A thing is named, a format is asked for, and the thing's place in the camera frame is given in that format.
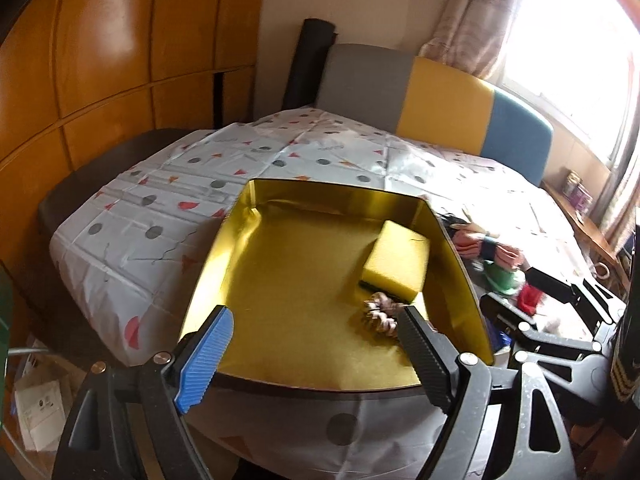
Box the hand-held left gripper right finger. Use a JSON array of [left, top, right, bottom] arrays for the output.
[[397, 305, 578, 480]]

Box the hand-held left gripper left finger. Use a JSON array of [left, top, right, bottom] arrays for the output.
[[52, 305, 236, 480]]

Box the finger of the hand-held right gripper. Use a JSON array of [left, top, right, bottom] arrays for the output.
[[525, 266, 628, 331], [479, 291, 608, 386]]

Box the red cloth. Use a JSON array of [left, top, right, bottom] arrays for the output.
[[517, 284, 546, 313]]

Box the pink braided scrunchie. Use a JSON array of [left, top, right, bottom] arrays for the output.
[[359, 292, 408, 343]]

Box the yellow sponge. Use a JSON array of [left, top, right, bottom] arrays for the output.
[[361, 220, 432, 303]]

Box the gold rectangular tin box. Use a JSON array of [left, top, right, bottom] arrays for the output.
[[178, 178, 496, 392]]

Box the wooden bedside desk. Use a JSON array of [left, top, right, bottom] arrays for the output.
[[542, 180, 626, 271]]

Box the pink striped cloth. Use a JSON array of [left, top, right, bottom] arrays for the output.
[[447, 225, 526, 271]]

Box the beige patterned curtain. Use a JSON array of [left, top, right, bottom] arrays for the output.
[[417, 0, 531, 81], [597, 60, 640, 256]]

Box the grey printed bed sheet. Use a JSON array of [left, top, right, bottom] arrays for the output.
[[49, 107, 628, 466]]

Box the grey yellow blue headboard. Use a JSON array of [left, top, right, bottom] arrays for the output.
[[315, 43, 555, 187]]

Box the window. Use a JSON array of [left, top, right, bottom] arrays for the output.
[[500, 0, 640, 161]]

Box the black rolled mat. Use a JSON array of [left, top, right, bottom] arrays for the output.
[[282, 18, 340, 111]]

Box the orange wooden wardrobe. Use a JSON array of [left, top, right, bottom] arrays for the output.
[[0, 0, 271, 351]]

